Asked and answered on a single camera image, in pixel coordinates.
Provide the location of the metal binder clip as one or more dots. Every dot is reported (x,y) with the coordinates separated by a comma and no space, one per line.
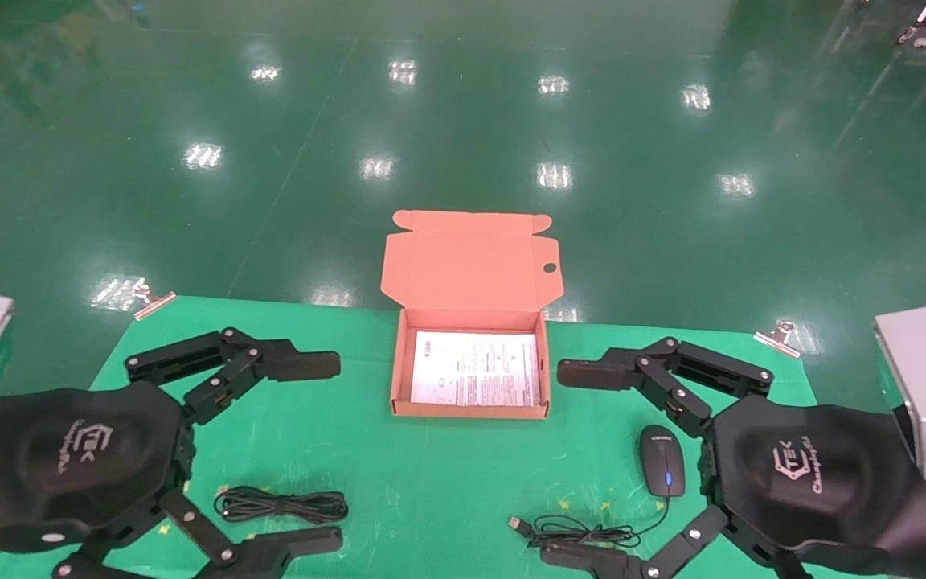
(153,303)
(779,339)

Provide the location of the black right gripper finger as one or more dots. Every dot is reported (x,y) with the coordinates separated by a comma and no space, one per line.
(592,374)
(583,563)

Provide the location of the white printed instruction sheet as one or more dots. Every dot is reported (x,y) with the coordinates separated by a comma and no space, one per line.
(475,370)

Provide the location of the open brown cardboard box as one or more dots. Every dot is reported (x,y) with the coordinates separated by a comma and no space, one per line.
(471,261)

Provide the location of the green table mat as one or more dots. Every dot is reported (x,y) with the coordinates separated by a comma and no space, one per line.
(431,482)

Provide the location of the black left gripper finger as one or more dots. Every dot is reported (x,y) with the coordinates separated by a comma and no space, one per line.
(302,366)

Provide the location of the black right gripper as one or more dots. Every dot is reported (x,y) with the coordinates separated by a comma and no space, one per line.
(817,474)

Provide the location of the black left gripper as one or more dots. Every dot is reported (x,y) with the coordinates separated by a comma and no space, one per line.
(69,458)

